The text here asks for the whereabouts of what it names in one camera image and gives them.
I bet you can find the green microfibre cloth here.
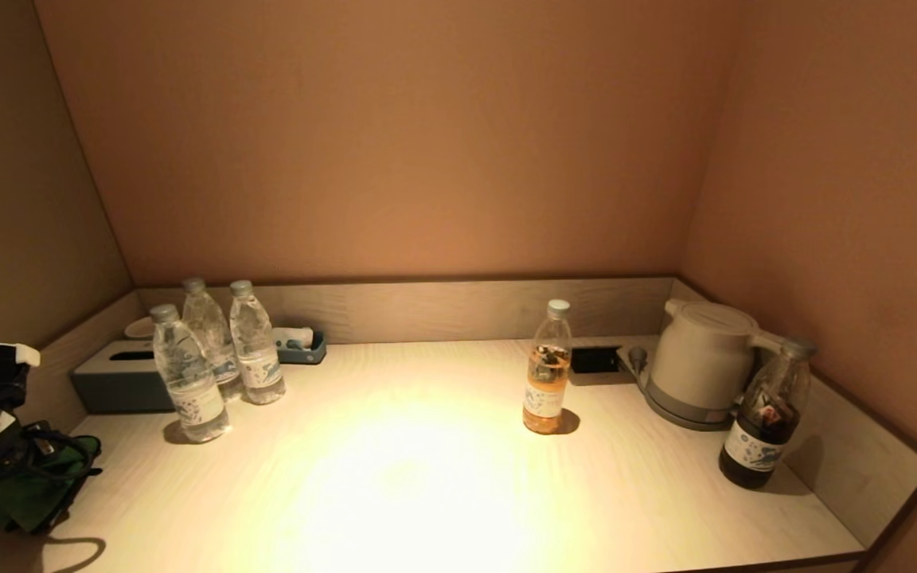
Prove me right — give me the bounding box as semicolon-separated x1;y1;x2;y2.
0;434;103;535

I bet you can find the blue-grey tissue box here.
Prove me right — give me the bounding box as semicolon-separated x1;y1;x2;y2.
71;340;178;415

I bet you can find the clear water bottle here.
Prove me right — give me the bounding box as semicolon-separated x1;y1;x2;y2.
149;303;231;444
228;279;287;407
181;276;244;402

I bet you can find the small blue tray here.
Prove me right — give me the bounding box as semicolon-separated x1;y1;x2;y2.
276;330;328;366

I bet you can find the orange tea bottle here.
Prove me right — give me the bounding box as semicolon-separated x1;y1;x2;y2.
521;298;574;436

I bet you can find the black recessed socket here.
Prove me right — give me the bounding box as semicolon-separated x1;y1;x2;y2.
569;345;621;375

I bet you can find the grey kettle base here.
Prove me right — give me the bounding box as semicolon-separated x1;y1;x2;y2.
617;343;747;433

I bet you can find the white electric kettle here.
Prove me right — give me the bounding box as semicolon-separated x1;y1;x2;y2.
649;298;787;415

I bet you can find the dark drink bottle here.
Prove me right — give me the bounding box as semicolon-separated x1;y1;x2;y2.
717;337;818;490

